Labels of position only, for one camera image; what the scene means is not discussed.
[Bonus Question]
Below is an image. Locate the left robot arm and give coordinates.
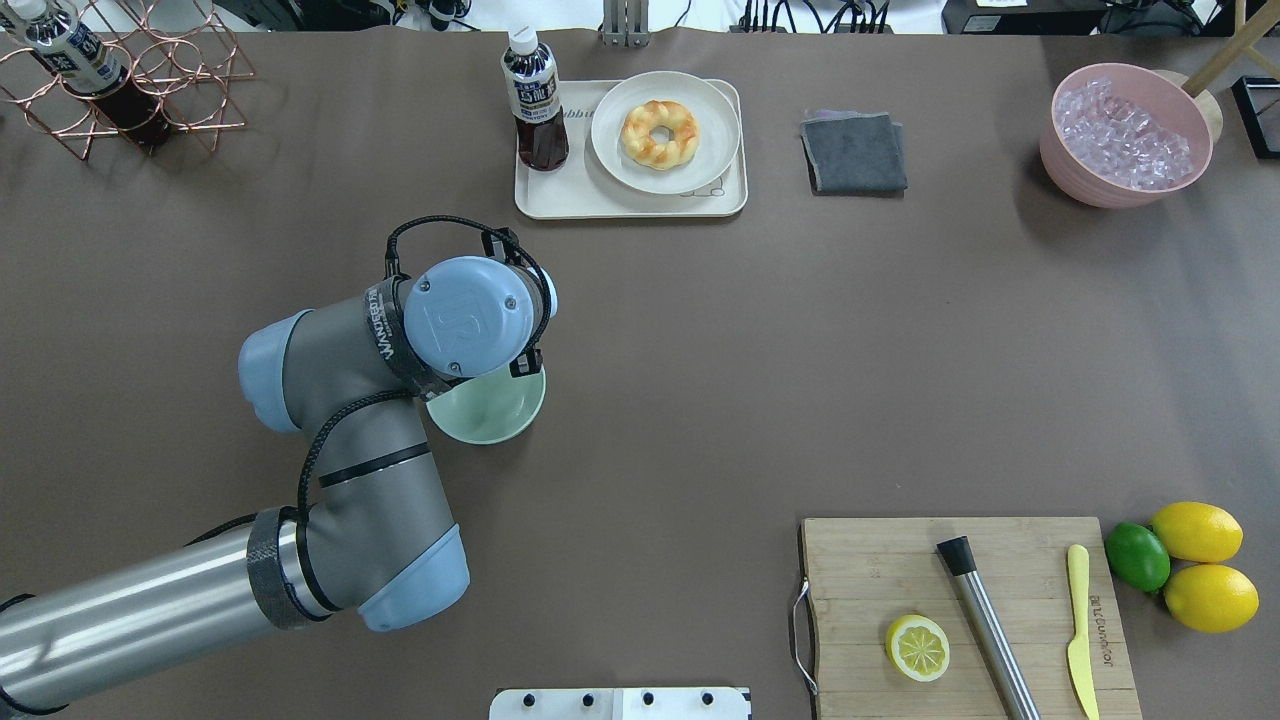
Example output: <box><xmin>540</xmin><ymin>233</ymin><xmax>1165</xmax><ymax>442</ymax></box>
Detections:
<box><xmin>1</xmin><ymin>217</ymin><xmax>558</xmax><ymax>719</ymax></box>

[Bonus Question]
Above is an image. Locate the clear ice cubes pile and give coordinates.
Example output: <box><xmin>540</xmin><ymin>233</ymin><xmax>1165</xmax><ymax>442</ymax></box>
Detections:
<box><xmin>1053</xmin><ymin>76</ymin><xmax>1194</xmax><ymax>191</ymax></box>

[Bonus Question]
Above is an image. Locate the pink ribbed ice bowl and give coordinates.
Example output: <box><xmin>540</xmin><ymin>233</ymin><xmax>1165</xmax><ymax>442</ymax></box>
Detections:
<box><xmin>1039</xmin><ymin>63</ymin><xmax>1213</xmax><ymax>209</ymax></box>

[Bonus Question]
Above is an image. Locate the beige serving tray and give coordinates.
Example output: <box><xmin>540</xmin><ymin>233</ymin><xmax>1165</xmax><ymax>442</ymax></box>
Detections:
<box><xmin>515</xmin><ymin>78</ymin><xmax>749</xmax><ymax>220</ymax></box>

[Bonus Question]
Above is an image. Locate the glazed donut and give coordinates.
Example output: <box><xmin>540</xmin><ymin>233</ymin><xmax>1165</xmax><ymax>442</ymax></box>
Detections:
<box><xmin>620</xmin><ymin>100</ymin><xmax>701</xmax><ymax>170</ymax></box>

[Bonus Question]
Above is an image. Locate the white plate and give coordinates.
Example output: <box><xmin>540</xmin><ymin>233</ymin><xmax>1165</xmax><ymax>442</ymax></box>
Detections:
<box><xmin>590</xmin><ymin>70</ymin><xmax>742</xmax><ymax>195</ymax></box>

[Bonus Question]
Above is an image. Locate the grey folded cloth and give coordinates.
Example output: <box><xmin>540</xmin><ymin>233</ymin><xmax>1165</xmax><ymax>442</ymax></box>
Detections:
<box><xmin>800</xmin><ymin>109</ymin><xmax>909</xmax><ymax>196</ymax></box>

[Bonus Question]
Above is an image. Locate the wooden cutting board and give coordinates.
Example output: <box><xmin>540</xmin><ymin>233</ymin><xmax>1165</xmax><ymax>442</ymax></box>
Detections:
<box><xmin>800</xmin><ymin>518</ymin><xmax>1143</xmax><ymax>719</ymax></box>

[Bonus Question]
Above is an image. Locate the dark tea bottle on tray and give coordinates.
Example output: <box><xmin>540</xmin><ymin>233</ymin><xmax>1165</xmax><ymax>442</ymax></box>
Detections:
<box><xmin>500</xmin><ymin>26</ymin><xmax>570</xmax><ymax>170</ymax></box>

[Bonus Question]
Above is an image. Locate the half lemon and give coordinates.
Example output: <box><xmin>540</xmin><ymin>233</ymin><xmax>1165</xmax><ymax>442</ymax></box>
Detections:
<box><xmin>884</xmin><ymin>614</ymin><xmax>951</xmax><ymax>683</ymax></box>

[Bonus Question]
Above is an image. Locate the yellow plastic knife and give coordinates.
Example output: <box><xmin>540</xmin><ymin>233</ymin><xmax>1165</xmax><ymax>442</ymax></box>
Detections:
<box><xmin>1066</xmin><ymin>544</ymin><xmax>1100</xmax><ymax>720</ymax></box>

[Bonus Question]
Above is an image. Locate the steel muddler black tip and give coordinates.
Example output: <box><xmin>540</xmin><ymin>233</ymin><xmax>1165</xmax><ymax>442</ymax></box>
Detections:
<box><xmin>936</xmin><ymin>536</ymin><xmax>1041</xmax><ymax>719</ymax></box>

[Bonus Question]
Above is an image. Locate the green lime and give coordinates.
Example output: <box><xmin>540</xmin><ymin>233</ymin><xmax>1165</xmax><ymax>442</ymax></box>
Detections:
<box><xmin>1103</xmin><ymin>521</ymin><xmax>1172</xmax><ymax>593</ymax></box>

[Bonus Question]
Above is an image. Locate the whole yellow lemon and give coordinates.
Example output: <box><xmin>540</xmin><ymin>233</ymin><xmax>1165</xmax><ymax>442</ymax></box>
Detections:
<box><xmin>1149</xmin><ymin>501</ymin><xmax>1244</xmax><ymax>562</ymax></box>
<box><xmin>1162</xmin><ymin>564</ymin><xmax>1260</xmax><ymax>634</ymax></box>

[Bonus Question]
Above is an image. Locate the tea bottle in rack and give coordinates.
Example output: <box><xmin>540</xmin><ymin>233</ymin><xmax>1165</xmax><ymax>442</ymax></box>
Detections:
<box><xmin>4</xmin><ymin>1</ymin><xmax>172</xmax><ymax>151</ymax></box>

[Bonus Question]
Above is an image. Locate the wooden glass stand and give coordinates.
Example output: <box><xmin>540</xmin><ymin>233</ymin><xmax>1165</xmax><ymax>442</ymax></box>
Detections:
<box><xmin>1155</xmin><ymin>1</ymin><xmax>1279</xmax><ymax>143</ymax></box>

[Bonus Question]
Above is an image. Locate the aluminium frame post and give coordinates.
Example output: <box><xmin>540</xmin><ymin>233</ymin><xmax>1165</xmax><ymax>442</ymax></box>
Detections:
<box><xmin>599</xmin><ymin>0</ymin><xmax>652</xmax><ymax>47</ymax></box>

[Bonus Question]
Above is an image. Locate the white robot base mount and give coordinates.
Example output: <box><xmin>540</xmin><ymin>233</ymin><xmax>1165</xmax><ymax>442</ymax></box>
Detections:
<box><xmin>488</xmin><ymin>685</ymin><xmax>753</xmax><ymax>719</ymax></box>

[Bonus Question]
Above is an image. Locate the copper wire bottle rack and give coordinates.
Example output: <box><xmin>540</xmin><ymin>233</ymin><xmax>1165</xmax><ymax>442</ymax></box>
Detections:
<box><xmin>3</xmin><ymin>1</ymin><xmax>259</xmax><ymax>160</ymax></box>

